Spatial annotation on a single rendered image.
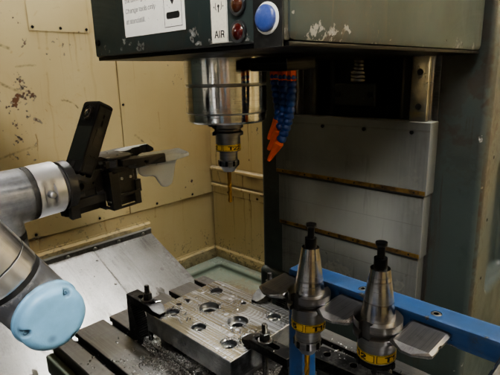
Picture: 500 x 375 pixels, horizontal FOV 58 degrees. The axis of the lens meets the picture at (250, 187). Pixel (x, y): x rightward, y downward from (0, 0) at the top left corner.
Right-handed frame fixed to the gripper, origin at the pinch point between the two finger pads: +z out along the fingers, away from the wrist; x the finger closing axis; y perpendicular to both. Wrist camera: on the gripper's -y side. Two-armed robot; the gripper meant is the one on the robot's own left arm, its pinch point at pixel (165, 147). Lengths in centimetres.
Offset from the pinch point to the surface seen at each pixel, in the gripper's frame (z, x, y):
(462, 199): 60, 33, 20
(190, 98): 8.3, -1.8, -7.7
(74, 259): 26, -98, 57
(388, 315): -0.8, 42.2, 17.7
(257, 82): 16.2, 8.1, -10.0
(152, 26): -4.4, 5.6, -19.7
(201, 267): 85, -91, 83
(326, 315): -2.6, 34.2, 19.8
